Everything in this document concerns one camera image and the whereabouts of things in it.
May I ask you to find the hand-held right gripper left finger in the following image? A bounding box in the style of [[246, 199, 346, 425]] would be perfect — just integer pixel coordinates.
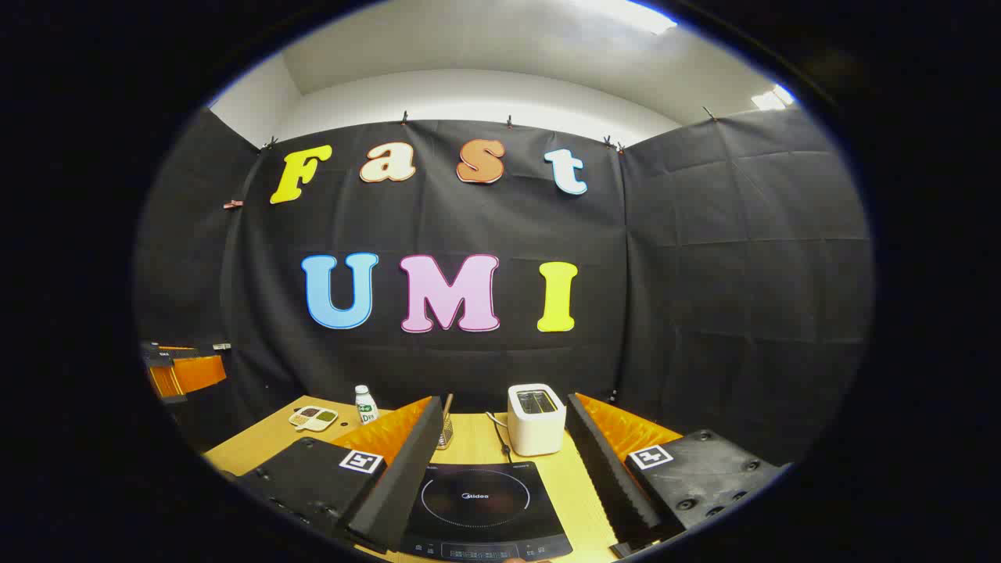
[[235, 395, 445, 556]]

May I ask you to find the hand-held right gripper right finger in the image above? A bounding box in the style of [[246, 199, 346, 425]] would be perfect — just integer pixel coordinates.
[[565, 393, 787, 558]]

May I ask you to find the black induction cooktop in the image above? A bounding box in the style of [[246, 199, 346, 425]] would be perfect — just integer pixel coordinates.
[[399, 460, 574, 563]]

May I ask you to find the white toaster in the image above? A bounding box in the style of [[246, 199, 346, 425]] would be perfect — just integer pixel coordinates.
[[507, 383, 567, 457]]

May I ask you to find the white divided dish of beans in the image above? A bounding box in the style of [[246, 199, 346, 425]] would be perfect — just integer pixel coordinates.
[[288, 405, 339, 432]]

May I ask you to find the small ceiling light panel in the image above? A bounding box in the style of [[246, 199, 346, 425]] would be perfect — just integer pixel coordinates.
[[751, 82, 796, 112]]

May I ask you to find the black power cable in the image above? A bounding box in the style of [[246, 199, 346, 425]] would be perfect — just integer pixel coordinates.
[[485, 411, 514, 464]]

